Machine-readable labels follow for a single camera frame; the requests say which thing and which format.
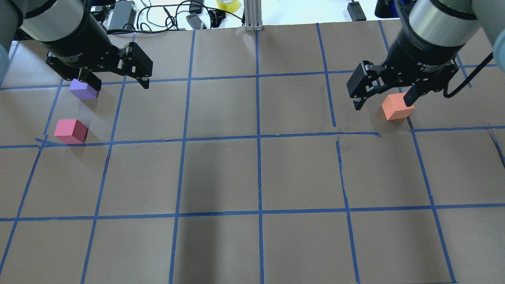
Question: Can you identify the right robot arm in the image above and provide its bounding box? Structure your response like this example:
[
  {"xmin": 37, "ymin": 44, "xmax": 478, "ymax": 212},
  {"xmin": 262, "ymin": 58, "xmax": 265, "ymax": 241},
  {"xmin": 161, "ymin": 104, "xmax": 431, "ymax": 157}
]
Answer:
[{"xmin": 346, "ymin": 0, "xmax": 505, "ymax": 111}]

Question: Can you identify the aluminium frame post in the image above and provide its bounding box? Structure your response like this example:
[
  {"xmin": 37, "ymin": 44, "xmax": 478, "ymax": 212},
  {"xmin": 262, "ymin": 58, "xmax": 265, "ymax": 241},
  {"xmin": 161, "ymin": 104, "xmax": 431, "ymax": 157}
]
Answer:
[{"xmin": 243, "ymin": 0, "xmax": 264, "ymax": 31}]

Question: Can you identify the pink foam cube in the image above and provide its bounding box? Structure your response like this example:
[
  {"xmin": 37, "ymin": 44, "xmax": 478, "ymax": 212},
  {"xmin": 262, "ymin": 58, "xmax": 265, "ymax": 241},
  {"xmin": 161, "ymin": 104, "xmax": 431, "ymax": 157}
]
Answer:
[{"xmin": 53, "ymin": 119, "xmax": 89, "ymax": 144}]

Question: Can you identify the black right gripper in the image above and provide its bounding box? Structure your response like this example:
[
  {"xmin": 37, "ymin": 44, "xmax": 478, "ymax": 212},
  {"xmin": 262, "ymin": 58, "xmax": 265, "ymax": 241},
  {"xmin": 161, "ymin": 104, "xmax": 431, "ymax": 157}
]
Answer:
[{"xmin": 346, "ymin": 30, "xmax": 460, "ymax": 111}]

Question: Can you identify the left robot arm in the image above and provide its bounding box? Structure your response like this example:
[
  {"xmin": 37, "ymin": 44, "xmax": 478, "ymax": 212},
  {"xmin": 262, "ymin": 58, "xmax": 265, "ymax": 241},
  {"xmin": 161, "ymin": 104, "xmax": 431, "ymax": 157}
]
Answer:
[{"xmin": 1, "ymin": 0, "xmax": 153, "ymax": 91}]

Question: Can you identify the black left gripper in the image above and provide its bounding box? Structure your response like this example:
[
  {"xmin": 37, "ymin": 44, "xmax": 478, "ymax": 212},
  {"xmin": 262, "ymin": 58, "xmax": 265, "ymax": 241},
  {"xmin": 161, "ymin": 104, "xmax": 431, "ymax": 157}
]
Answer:
[{"xmin": 46, "ymin": 16, "xmax": 153, "ymax": 91}]

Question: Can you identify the black power adapter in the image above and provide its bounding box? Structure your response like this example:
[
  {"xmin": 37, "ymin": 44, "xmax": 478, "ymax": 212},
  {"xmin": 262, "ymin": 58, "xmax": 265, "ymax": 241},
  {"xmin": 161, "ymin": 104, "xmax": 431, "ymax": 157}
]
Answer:
[{"xmin": 346, "ymin": 0, "xmax": 367, "ymax": 22}]

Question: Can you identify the purple foam cube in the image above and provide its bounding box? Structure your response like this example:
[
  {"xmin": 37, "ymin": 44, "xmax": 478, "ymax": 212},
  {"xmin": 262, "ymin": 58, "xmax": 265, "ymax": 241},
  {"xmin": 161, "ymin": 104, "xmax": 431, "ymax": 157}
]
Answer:
[{"xmin": 69, "ymin": 79, "xmax": 99, "ymax": 100}]

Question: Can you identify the orange foam cube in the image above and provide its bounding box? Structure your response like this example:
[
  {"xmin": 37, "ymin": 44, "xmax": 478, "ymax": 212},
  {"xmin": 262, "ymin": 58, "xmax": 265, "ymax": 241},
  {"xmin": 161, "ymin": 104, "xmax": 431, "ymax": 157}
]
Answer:
[{"xmin": 381, "ymin": 92, "xmax": 415, "ymax": 121}]

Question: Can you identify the grey power brick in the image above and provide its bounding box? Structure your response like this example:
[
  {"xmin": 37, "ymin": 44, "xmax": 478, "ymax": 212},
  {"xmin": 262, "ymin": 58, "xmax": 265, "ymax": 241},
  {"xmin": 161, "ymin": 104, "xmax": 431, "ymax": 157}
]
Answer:
[{"xmin": 108, "ymin": 0, "xmax": 136, "ymax": 30}]

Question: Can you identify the yellow tape roll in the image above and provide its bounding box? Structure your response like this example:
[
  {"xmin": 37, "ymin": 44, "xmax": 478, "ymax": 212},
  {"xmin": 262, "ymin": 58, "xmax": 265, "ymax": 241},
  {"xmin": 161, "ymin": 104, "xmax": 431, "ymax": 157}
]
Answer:
[{"xmin": 216, "ymin": 0, "xmax": 240, "ymax": 13}]

